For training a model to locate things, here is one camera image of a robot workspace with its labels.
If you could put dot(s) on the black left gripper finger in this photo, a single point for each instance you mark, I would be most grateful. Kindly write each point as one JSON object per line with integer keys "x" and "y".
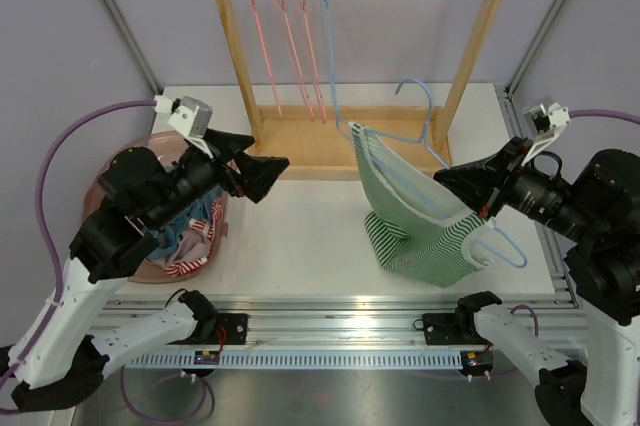
{"x": 257, "y": 175}
{"x": 225, "y": 145}

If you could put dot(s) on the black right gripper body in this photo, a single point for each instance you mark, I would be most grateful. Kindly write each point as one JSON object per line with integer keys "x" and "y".
{"x": 541, "y": 195}

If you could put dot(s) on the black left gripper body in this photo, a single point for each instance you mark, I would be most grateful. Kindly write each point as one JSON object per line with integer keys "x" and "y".
{"x": 199, "y": 175}

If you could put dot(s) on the red white striped tank top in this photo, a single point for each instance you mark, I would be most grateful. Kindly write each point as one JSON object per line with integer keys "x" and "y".
{"x": 211, "y": 231}

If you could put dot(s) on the light blue wire hanger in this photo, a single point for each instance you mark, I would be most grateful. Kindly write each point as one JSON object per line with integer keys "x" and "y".
{"x": 423, "y": 139}
{"x": 326, "y": 25}

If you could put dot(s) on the green white striped tank top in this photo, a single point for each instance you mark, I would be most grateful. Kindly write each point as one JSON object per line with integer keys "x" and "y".
{"x": 417, "y": 228}

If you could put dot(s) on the teal blue tank top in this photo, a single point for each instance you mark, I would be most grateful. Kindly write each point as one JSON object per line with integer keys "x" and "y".
{"x": 168, "y": 238}

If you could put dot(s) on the pink wire hanger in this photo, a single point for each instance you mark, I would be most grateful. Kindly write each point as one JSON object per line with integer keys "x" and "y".
{"x": 291, "y": 48}
{"x": 309, "y": 47}
{"x": 266, "y": 57}

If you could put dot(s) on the dusty pink tank top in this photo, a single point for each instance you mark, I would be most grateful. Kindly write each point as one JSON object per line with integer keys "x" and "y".
{"x": 193, "y": 246}

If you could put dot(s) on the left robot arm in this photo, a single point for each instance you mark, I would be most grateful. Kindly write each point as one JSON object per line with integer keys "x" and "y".
{"x": 59, "y": 363}

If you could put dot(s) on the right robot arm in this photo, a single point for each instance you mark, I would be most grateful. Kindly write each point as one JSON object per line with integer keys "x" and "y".
{"x": 599, "y": 214}

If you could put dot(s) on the translucent pink plastic basin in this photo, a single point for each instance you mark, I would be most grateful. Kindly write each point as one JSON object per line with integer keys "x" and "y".
{"x": 167, "y": 146}

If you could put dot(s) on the wooden clothes rack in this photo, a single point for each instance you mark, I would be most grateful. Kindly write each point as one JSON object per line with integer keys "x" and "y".
{"x": 314, "y": 152}

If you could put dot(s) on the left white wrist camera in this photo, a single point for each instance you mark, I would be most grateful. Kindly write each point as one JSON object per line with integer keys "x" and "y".
{"x": 187, "y": 116}

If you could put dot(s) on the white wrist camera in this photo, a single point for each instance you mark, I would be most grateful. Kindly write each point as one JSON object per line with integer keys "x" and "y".
{"x": 187, "y": 116}
{"x": 547, "y": 120}

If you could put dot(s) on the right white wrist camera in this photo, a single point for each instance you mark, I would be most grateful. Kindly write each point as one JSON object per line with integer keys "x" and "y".
{"x": 547, "y": 120}

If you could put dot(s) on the aluminium mounting rail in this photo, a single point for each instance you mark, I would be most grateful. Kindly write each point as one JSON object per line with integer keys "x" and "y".
{"x": 345, "y": 320}

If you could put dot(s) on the white slotted cable duct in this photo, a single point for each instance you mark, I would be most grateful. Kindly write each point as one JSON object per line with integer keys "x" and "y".
{"x": 272, "y": 359}

